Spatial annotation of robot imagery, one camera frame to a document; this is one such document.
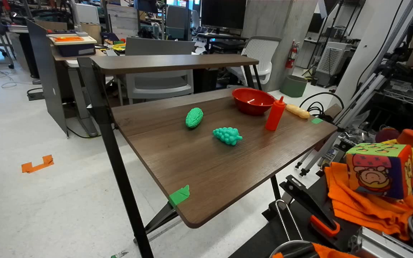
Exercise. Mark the teal toy grapes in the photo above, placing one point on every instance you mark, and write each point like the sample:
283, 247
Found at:
227, 135

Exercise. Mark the green toy pickle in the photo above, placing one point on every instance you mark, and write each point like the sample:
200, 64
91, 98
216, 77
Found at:
194, 118

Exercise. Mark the red plastic bowl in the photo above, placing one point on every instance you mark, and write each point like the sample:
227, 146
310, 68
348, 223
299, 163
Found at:
252, 101

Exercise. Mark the yellow toy bread roll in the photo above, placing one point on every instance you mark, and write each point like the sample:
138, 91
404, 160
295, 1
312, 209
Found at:
297, 113

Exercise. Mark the colourful soft cube toy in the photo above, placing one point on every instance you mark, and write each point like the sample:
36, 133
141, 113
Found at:
381, 170

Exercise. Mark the grey office chair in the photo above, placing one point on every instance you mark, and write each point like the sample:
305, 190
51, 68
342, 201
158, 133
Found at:
158, 84

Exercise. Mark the red squeeze bottle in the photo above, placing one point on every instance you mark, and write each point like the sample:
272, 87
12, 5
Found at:
276, 115

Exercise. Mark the green tape piece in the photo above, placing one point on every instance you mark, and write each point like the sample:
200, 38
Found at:
180, 196
317, 121

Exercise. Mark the wooden side desk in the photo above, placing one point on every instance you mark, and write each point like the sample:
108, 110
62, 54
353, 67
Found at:
168, 62

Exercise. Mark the white chair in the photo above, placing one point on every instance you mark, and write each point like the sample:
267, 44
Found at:
260, 55

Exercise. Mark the green bin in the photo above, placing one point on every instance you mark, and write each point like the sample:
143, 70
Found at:
293, 87

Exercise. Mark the red fire extinguisher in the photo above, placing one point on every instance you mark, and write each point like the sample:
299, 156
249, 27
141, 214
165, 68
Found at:
292, 57

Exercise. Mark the black monitor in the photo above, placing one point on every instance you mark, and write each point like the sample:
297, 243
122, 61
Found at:
223, 12

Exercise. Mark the white machine unit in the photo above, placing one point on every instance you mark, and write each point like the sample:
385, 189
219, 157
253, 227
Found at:
333, 58

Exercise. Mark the orange cloth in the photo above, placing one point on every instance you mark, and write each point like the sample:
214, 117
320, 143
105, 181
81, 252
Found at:
330, 252
359, 207

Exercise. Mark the dark grey partition panel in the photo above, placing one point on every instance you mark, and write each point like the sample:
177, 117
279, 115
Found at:
44, 72

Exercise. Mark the orange floor tape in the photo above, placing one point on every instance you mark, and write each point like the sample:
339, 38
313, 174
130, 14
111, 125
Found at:
36, 166

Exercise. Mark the yellow emergency stop button box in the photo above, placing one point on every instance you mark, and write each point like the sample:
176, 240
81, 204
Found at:
409, 137

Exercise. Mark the silver aluminium frame rails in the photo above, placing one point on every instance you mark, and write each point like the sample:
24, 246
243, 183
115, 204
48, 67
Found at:
373, 91

